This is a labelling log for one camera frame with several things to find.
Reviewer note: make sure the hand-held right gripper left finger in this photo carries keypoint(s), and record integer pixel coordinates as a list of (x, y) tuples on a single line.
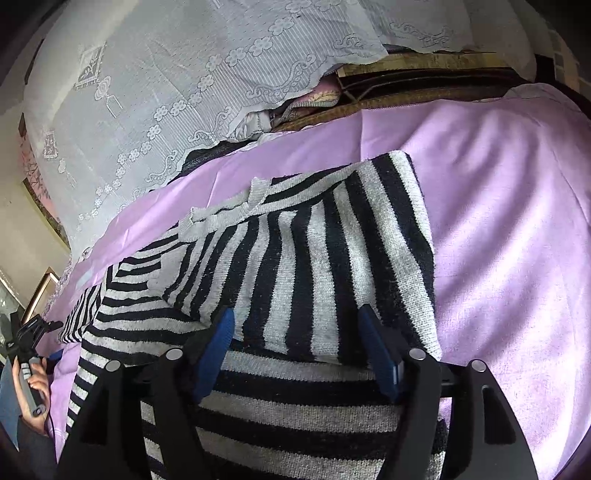
[(214, 350)]

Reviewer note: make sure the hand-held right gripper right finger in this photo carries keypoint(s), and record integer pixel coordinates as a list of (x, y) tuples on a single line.
[(378, 355)]

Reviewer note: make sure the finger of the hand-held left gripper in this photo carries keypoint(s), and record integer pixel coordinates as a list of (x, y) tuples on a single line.
[(55, 360)]

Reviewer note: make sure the black white striped sweater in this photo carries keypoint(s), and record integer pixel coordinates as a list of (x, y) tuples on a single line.
[(300, 258)]

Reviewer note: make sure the person's left forearm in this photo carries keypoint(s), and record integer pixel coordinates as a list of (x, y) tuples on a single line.
[(32, 452)]

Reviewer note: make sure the person's left hand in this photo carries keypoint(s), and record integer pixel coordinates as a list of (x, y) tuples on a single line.
[(37, 383)]

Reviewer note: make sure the pink floral cloth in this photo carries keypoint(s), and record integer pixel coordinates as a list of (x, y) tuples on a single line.
[(34, 175)]

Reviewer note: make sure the purple bed sheet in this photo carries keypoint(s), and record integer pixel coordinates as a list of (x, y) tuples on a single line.
[(498, 221)]

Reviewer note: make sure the dark cloth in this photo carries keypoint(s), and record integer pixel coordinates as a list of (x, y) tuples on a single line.
[(207, 157)]

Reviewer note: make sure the grey satin cloth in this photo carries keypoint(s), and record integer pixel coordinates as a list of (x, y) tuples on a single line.
[(251, 124)]

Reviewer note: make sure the pink floral pillow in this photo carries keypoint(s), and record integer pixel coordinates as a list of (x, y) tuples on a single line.
[(304, 99)]

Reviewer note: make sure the white lace cloth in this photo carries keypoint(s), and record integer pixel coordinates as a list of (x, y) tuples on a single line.
[(184, 69)]

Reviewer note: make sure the gold picture frame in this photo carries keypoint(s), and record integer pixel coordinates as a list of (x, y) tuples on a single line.
[(39, 288)]

